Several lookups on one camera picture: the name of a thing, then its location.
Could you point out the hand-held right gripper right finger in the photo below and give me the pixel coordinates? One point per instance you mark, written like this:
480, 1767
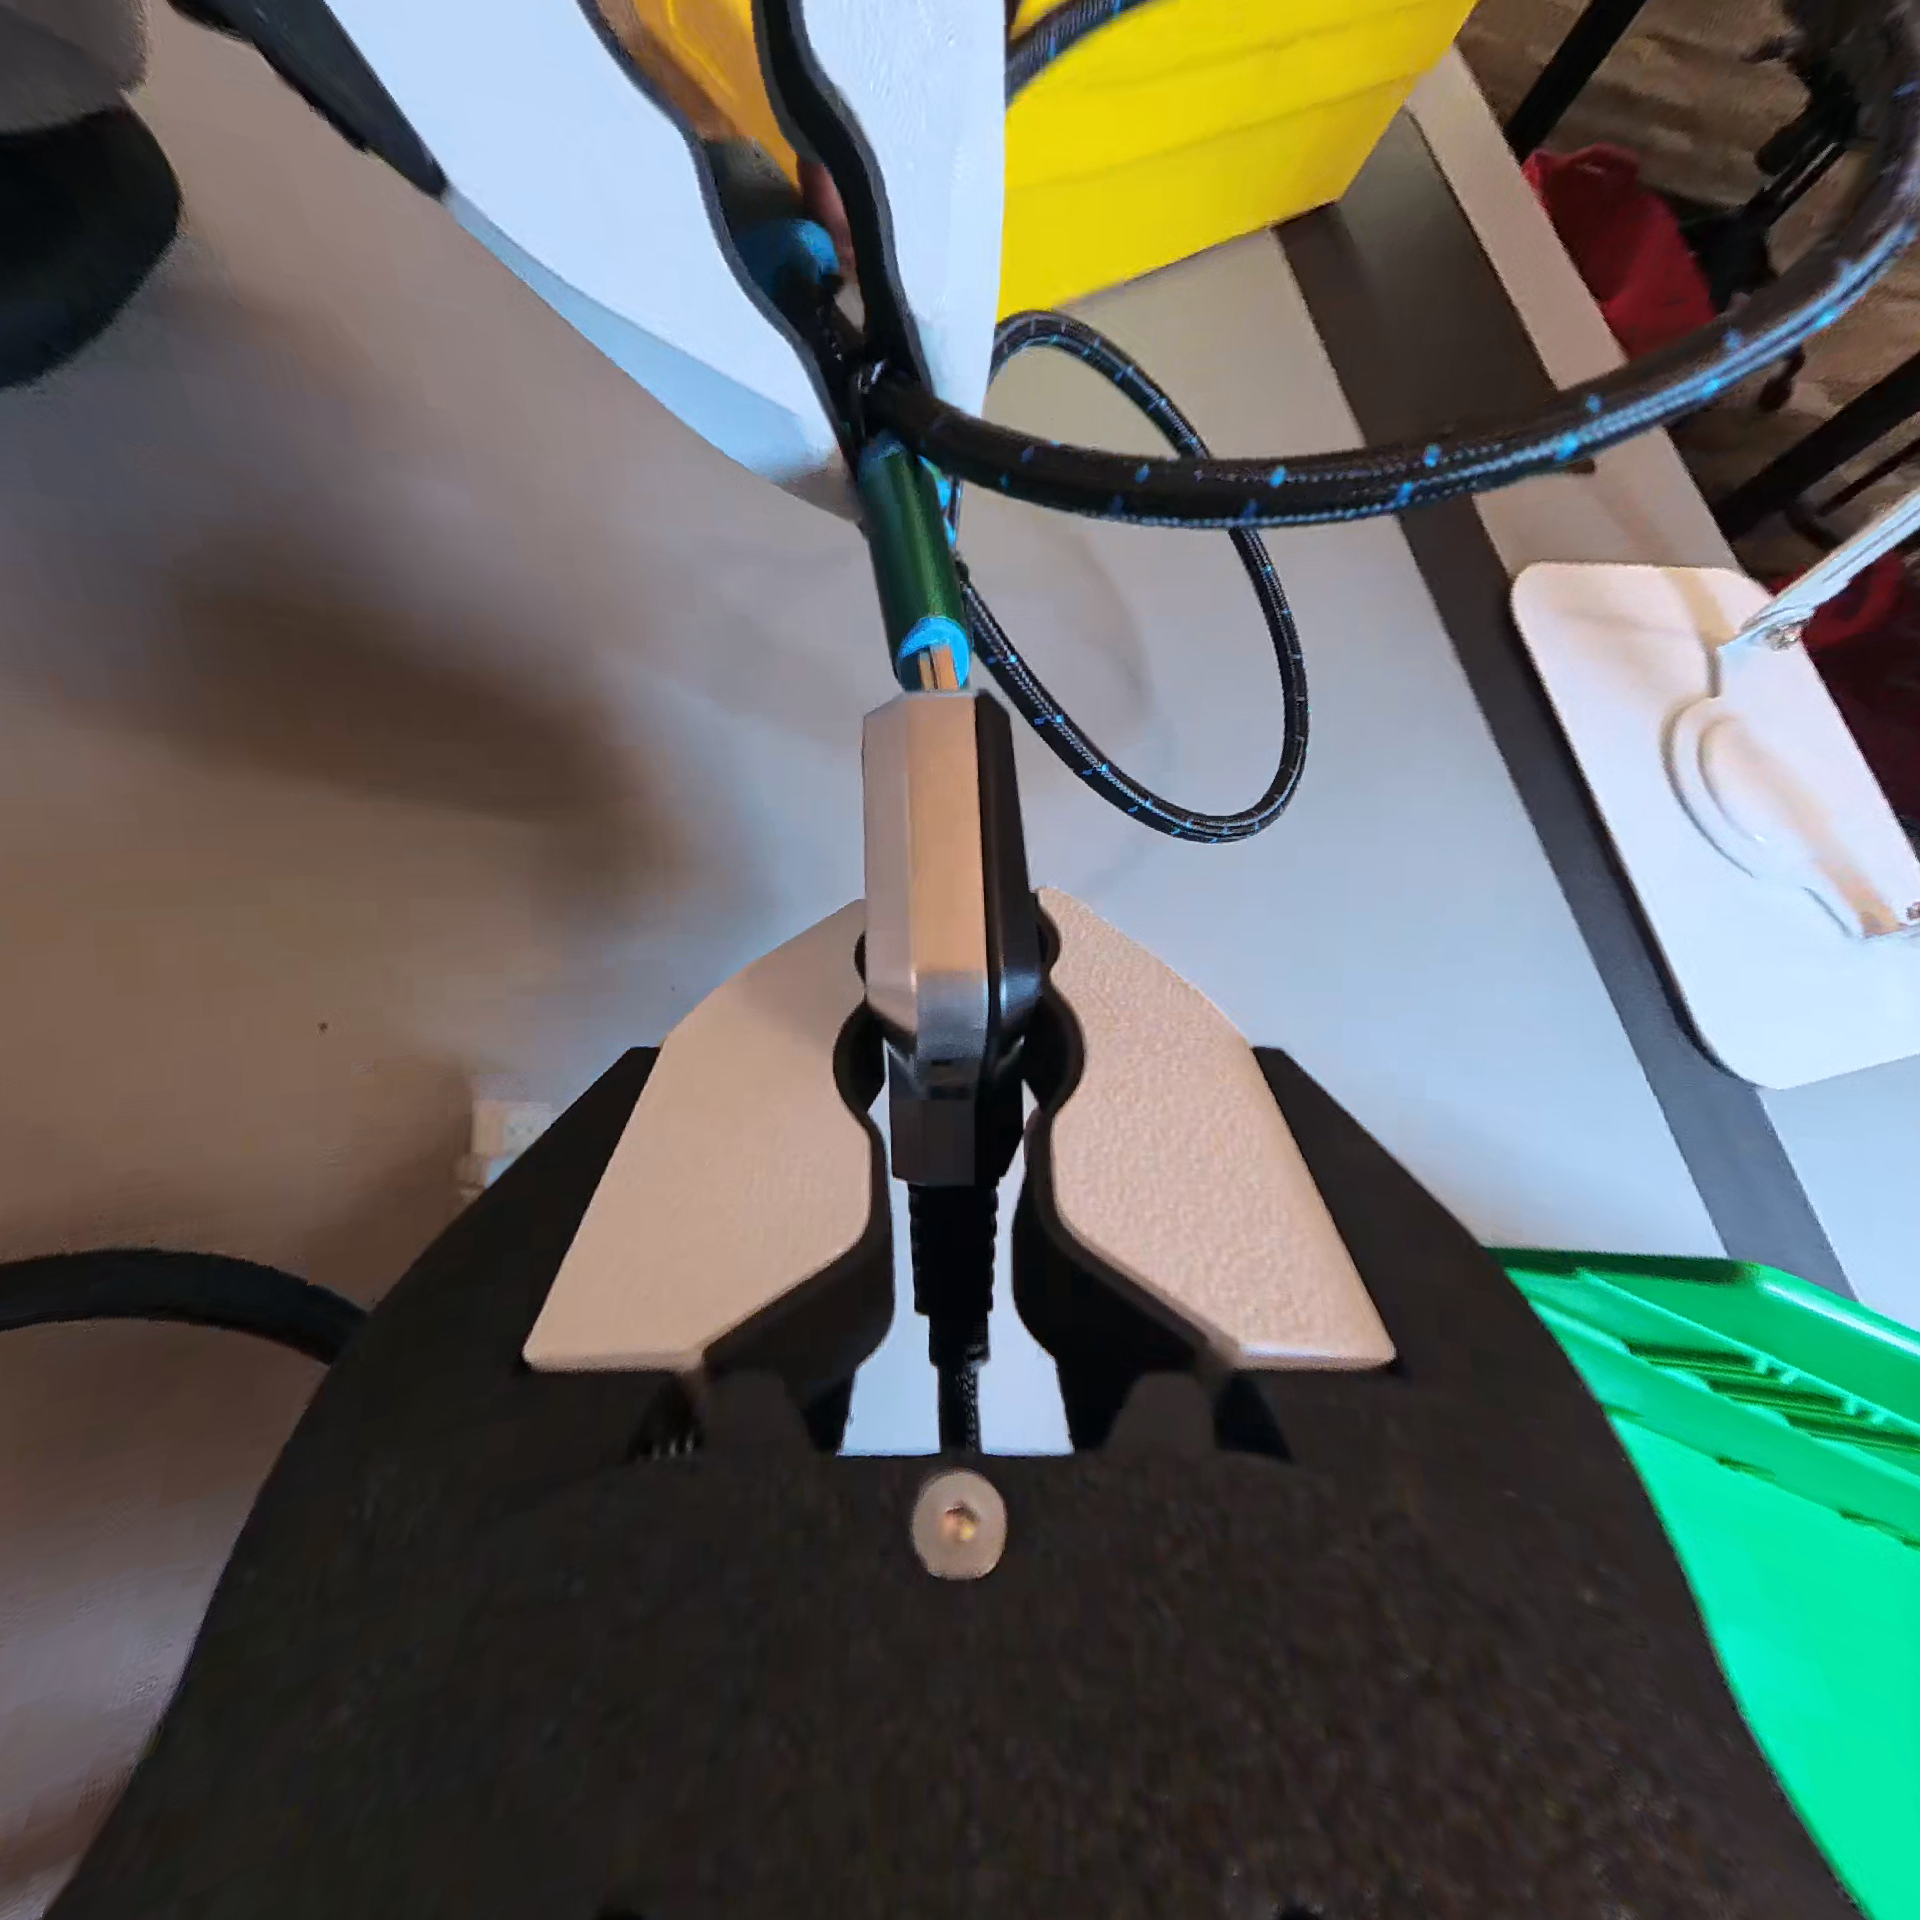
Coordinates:
1200, 1202

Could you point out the red bag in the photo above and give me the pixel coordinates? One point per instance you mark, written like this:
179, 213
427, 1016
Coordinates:
1620, 240

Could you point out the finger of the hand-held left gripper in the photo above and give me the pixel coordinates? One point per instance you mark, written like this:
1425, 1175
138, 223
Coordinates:
585, 211
931, 152

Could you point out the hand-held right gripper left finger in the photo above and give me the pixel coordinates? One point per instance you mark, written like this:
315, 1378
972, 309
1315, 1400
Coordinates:
737, 1202

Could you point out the green plastic bin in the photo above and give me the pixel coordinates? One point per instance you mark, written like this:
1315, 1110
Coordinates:
1739, 1563

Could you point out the yellow plastic bin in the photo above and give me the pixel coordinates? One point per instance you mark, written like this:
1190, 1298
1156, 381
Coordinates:
1200, 152

